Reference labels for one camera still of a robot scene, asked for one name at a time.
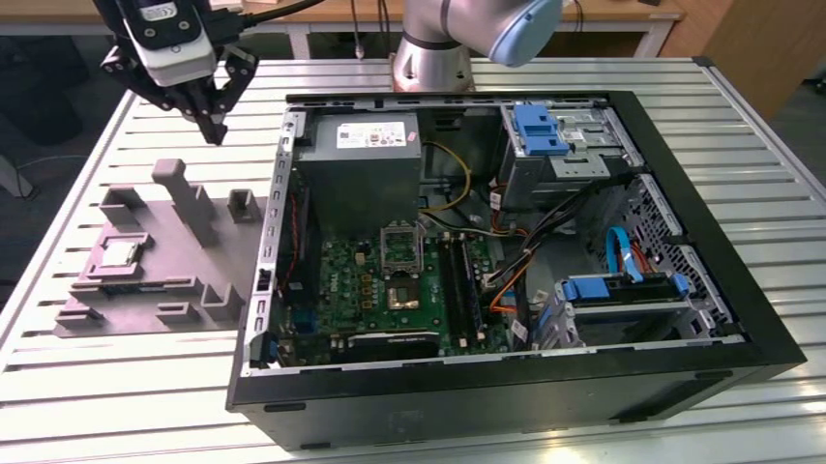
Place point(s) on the white wrist camera black plate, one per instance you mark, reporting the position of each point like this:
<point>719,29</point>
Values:
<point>174,63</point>

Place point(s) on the grey parts rack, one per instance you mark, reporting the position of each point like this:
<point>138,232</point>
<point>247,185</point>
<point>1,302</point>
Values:
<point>180,270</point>

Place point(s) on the grey power supply unit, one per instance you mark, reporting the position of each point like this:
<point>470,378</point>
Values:
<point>362,179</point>

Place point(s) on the metal drive cage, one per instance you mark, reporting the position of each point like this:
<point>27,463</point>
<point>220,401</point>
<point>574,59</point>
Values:
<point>581,166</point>

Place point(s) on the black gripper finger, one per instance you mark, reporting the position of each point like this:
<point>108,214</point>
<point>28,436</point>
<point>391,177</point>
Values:
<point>130,77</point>
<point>244,63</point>

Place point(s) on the silver CPU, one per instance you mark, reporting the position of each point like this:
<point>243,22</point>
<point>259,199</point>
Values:
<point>122,252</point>

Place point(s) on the hard disk in blue carrier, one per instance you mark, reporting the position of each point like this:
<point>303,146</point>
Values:
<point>590,289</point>

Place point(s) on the green motherboard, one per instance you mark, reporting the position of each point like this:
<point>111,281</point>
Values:
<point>351,319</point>

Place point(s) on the wooden cabinet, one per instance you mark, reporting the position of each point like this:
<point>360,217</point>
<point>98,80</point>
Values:
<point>761,48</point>

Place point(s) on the black graphics card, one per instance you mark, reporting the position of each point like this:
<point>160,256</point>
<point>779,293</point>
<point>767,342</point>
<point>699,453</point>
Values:
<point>390,344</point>

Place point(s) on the black RAM stick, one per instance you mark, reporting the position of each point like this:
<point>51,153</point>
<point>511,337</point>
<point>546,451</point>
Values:
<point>470,290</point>

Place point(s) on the black PC case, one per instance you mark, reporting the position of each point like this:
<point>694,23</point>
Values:
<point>451,406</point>

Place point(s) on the wooden desk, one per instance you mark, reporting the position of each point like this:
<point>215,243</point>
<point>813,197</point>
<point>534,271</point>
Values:
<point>619,12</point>

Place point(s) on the metal disk bay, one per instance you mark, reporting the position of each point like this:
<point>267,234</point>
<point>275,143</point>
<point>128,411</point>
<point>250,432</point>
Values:
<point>703,309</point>

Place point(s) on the CPU socket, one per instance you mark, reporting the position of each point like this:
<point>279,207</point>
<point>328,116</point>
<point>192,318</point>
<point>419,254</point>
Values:
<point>403,296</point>

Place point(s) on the blue disk carrier empty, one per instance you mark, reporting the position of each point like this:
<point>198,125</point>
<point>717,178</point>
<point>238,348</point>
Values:
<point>535,125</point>

